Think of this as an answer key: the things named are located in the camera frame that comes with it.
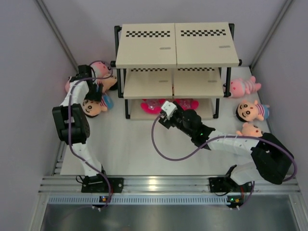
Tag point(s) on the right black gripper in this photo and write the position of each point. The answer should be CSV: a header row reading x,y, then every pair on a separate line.
x,y
168,123

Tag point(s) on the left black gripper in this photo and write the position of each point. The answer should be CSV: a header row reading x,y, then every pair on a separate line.
x,y
96,96

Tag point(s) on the boy doll blue pants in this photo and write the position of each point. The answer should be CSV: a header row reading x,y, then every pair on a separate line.
x,y
94,108
107,81

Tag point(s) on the magenta plush shelf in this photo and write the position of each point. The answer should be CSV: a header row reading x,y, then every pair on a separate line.
x,y
152,106
188,103

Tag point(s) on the boy doll black hair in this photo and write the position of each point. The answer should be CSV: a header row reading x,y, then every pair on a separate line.
x,y
250,111

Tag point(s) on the boy doll bald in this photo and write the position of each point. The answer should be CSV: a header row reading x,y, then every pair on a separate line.
x,y
249,129

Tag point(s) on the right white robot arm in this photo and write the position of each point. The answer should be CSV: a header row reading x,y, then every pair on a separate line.
x,y
271,160

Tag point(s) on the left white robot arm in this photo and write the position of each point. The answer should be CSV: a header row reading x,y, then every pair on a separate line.
x,y
71,123

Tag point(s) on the beige three-tier shelf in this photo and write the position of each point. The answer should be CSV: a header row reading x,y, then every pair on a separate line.
x,y
173,61

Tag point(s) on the pink frog plush upper left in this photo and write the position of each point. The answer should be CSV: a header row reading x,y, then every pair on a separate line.
x,y
101,68

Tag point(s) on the pink frog plush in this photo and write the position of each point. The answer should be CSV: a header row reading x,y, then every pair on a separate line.
x,y
101,68
240,87
67,85

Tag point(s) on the pink frog plush far left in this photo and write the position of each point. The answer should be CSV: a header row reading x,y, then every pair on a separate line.
x,y
67,85

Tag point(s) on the pink frog plush right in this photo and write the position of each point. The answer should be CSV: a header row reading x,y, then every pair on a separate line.
x,y
240,87

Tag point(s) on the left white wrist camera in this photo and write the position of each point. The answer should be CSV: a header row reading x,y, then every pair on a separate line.
x,y
167,109

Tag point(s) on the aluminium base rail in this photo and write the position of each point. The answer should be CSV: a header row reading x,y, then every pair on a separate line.
x,y
162,184

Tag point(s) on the grey slotted cable duct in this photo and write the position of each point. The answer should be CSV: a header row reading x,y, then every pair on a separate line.
x,y
139,200

